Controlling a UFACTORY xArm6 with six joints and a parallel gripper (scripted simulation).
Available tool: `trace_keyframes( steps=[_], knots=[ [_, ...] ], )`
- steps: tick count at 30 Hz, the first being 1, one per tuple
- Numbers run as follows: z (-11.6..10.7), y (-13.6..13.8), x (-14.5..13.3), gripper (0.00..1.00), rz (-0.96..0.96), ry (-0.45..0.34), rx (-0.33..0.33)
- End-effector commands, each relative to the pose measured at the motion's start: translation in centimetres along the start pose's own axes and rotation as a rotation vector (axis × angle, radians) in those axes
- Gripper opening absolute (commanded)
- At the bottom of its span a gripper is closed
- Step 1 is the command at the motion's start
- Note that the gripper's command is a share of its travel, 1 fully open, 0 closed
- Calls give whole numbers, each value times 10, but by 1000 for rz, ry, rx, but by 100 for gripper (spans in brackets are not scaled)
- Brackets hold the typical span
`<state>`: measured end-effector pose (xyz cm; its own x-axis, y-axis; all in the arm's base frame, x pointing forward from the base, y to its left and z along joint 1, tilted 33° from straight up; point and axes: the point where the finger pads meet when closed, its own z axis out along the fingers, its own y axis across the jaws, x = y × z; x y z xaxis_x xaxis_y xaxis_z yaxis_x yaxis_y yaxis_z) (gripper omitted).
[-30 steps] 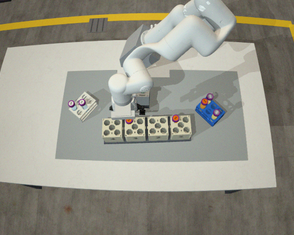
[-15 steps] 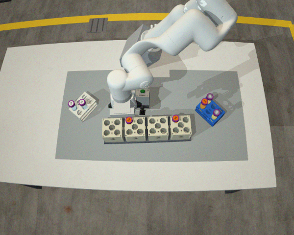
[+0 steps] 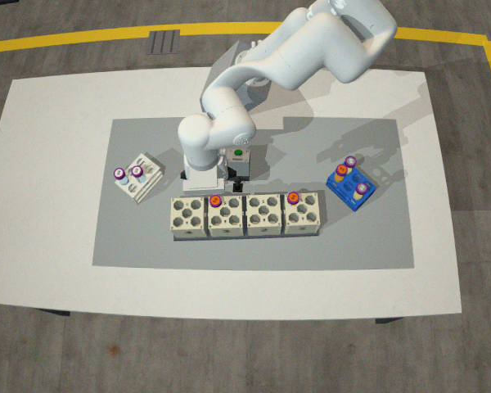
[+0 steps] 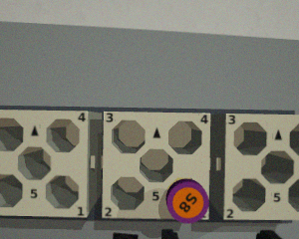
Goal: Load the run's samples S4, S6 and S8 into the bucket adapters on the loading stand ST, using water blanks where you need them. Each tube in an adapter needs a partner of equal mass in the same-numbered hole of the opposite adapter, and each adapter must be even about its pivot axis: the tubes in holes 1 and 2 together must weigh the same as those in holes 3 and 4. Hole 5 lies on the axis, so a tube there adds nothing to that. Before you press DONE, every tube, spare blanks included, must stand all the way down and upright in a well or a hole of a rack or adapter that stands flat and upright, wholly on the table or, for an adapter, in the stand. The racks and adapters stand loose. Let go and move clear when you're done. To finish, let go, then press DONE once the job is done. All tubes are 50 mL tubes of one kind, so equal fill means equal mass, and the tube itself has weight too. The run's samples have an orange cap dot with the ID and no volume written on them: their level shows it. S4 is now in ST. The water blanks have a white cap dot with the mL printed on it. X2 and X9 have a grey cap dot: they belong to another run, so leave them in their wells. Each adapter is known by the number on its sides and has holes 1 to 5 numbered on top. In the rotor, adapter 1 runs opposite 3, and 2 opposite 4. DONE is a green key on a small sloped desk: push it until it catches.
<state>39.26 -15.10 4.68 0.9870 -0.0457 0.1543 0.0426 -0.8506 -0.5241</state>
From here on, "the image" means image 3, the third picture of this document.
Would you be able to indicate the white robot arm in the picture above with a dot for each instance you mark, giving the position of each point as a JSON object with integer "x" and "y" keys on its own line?
{"x": 306, "y": 41}

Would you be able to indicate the white tube rack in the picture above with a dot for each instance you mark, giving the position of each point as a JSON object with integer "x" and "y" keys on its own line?
{"x": 153, "y": 176}

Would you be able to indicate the grey bench mat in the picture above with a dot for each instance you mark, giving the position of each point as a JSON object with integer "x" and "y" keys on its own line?
{"x": 298, "y": 158}

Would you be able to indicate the beige bucket adapter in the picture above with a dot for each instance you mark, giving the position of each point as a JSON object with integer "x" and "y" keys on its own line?
{"x": 230, "y": 210}
{"x": 259, "y": 220}
{"x": 295, "y": 217}
{"x": 181, "y": 208}

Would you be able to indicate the blue tube rack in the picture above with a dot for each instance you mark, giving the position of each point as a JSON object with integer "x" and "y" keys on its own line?
{"x": 345, "y": 188}

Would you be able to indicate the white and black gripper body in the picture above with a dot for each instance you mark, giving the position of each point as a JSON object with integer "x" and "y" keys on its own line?
{"x": 221, "y": 168}

